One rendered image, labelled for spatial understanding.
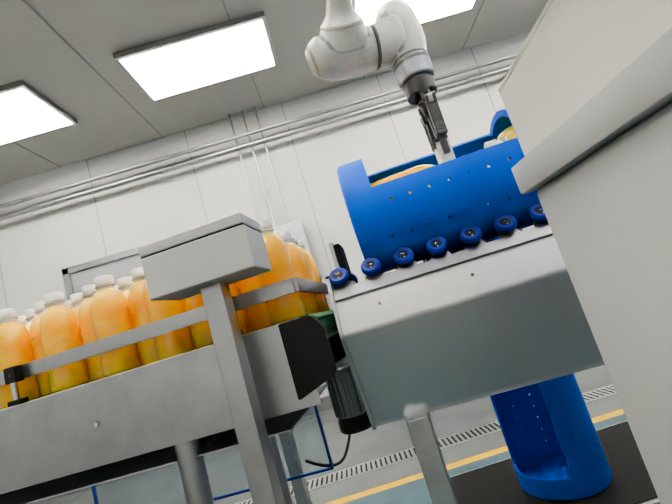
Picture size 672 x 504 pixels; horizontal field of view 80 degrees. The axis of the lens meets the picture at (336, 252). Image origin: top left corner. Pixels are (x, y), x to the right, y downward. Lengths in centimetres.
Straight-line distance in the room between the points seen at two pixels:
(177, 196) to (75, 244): 122
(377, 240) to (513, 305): 31
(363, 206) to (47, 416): 79
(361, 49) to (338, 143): 366
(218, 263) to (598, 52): 58
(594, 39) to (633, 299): 25
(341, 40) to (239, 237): 54
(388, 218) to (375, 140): 385
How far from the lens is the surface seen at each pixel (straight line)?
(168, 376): 90
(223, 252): 71
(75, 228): 528
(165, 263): 76
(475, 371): 92
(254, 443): 76
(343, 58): 103
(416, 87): 103
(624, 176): 46
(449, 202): 88
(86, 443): 102
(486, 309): 87
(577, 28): 48
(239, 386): 74
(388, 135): 473
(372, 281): 88
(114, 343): 98
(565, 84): 50
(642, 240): 46
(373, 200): 87
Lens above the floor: 88
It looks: 9 degrees up
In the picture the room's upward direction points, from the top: 17 degrees counter-clockwise
